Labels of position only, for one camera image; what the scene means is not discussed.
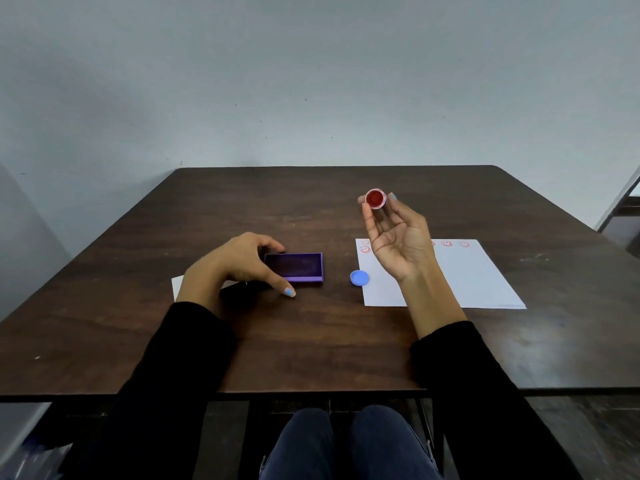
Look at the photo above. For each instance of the person's right hand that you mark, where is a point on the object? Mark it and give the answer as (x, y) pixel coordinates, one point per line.
(400, 244)

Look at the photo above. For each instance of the person's leg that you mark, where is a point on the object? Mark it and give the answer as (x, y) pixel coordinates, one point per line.
(392, 442)
(305, 444)

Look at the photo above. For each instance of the blue round stamp cap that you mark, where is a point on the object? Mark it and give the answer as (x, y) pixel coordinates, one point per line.
(359, 277)

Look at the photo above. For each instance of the person's left hand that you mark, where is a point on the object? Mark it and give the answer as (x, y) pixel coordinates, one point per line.
(227, 259)

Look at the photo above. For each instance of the purple ink pad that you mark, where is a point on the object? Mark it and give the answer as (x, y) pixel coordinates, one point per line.
(297, 266)

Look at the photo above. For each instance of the person's left leg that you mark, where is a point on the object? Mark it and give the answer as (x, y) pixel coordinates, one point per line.
(305, 444)

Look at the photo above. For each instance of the plain white paper sheet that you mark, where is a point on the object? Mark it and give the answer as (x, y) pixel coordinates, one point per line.
(177, 287)

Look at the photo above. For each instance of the person's right leg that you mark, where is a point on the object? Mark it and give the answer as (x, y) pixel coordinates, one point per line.
(392, 442)

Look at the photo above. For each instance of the person's right forearm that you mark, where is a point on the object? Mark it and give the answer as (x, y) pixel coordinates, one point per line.
(465, 374)

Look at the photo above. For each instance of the person's right thumb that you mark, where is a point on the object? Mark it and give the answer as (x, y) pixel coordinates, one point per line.
(406, 210)

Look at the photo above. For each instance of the clear plastic bag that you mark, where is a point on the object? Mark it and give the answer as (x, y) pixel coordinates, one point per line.
(30, 462)

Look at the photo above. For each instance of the white paper with red stamps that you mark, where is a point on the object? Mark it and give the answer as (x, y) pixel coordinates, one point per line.
(470, 279)

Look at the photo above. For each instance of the person's left thumb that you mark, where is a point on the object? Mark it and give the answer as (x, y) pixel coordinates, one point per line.
(278, 284)

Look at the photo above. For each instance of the grey furniture frame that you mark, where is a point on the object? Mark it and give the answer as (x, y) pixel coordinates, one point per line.
(617, 207)

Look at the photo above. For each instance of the round red stamp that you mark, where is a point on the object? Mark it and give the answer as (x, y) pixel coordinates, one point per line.
(376, 198)

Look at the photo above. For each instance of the person's left forearm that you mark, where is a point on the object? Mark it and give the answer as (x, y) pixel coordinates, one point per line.
(165, 374)

